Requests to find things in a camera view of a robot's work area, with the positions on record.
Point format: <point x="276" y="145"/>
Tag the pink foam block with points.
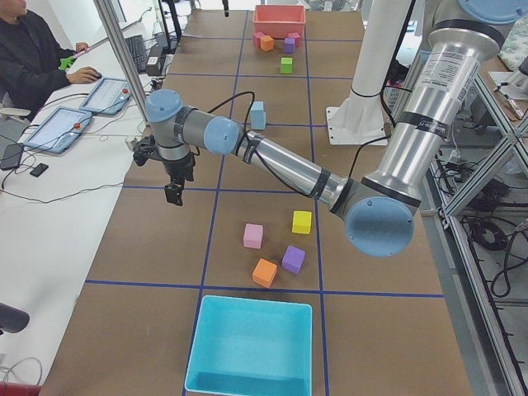
<point x="253" y="236"/>

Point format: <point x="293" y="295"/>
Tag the teach pendant near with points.
<point x="59" y="130"/>

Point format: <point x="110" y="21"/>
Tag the pink plastic bin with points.
<point x="278" y="21"/>

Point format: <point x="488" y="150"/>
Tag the orange foam block left side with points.
<point x="264" y="273"/>

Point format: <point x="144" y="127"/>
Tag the orange foam block right side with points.
<point x="267" y="43"/>

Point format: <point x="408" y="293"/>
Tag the aluminium frame post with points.
<point x="113" y="31"/>

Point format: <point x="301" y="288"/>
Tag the person's hand on mouse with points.
<point x="83" y="75"/>

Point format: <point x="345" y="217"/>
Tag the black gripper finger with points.
<point x="173" y="191"/>

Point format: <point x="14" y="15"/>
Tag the purple foam block left side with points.
<point x="293" y="259"/>

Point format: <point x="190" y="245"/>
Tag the purple foam block right side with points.
<point x="289" y="45"/>

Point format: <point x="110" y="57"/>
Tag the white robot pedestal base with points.
<point x="360" y="118"/>

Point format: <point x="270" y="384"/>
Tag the black smartphone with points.
<point x="39" y="169"/>

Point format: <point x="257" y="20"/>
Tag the purple foam block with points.
<point x="293" y="259"/>
<point x="289" y="45"/>

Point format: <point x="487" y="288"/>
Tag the orange foam block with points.
<point x="264" y="273"/>
<point x="267" y="43"/>

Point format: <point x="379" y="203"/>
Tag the seated person in black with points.
<point x="30" y="57"/>

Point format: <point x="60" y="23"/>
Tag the black keyboard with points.
<point x="136" y="47"/>

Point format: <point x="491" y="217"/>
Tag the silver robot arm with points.
<point x="318" y="139"/>

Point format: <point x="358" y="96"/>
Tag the teach pendant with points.
<point x="59" y="130"/>
<point x="108" y="97"/>

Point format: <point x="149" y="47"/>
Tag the teach pendant far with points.
<point x="108" y="97"/>

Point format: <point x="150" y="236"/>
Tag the yellow foam block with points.
<point x="301" y="222"/>

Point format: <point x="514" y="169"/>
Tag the cyan plastic bin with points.
<point x="251" y="347"/>

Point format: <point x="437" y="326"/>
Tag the green foam block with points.
<point x="286" y="65"/>

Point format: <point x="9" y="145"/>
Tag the light blue block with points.
<point x="258" y="115"/>

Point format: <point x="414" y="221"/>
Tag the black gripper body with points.
<point x="178" y="167"/>

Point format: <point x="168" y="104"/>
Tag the magenta foam block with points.
<point x="295" y="36"/>
<point x="256" y="39"/>

